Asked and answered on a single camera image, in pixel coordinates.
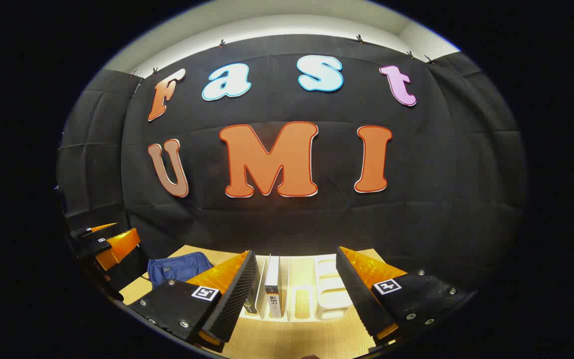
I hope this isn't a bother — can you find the blue cover book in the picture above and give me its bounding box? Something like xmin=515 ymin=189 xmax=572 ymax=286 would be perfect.
xmin=244 ymin=256 xmax=268 ymax=315

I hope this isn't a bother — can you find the white bookshelf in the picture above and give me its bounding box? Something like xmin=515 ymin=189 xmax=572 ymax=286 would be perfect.
xmin=240 ymin=253 xmax=355 ymax=322

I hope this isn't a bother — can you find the white portrait cover book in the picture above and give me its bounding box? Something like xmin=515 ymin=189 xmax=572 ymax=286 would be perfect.
xmin=265 ymin=255 xmax=284 ymax=319

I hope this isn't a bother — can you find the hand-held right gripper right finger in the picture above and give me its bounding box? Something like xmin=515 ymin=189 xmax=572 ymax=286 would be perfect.
xmin=336 ymin=245 xmax=477 ymax=346

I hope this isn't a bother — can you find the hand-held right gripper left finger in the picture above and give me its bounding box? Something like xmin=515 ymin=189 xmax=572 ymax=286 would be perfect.
xmin=127 ymin=249 xmax=260 ymax=354

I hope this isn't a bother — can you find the black backdrop cloth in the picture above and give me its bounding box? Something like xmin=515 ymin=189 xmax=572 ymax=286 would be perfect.
xmin=57 ymin=34 xmax=529 ymax=295

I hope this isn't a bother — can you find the blue schoolbag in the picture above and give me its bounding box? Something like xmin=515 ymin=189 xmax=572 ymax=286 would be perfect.
xmin=147 ymin=252 xmax=214 ymax=290

